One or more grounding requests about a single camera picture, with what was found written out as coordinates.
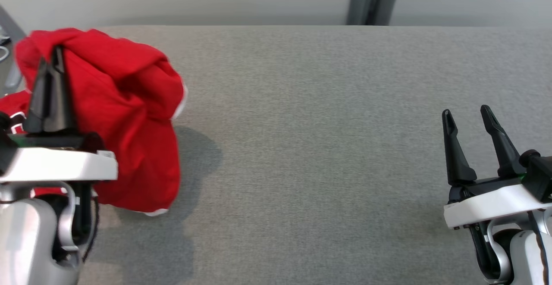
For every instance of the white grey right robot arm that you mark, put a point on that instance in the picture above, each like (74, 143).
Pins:
(524, 259)

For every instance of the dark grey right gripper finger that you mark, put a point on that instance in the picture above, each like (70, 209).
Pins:
(505, 155)
(458, 164)

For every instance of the grey metal frame post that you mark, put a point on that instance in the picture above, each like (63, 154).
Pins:
(377, 0)

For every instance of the red shorts with white waistband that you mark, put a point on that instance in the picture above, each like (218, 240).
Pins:
(120, 104)

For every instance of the red jersey with white stripes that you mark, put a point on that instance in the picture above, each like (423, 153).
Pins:
(13, 104)

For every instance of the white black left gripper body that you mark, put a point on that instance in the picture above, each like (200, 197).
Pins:
(56, 164)

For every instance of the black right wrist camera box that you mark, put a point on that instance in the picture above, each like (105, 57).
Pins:
(539, 177)

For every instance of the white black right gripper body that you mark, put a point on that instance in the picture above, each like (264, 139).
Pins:
(487, 205)

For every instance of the grey cylindrical post foot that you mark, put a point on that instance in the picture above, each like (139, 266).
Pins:
(389, 9)
(357, 9)

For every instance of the grey fabric sofa cushion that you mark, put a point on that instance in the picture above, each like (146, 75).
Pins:
(323, 125)

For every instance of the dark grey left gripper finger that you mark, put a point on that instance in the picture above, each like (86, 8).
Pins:
(39, 108)
(61, 104)

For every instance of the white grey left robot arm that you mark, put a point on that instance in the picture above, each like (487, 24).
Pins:
(26, 242)

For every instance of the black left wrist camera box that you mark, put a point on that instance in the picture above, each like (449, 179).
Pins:
(5, 147)

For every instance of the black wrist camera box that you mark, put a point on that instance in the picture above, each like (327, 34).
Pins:
(539, 177)
(5, 147)

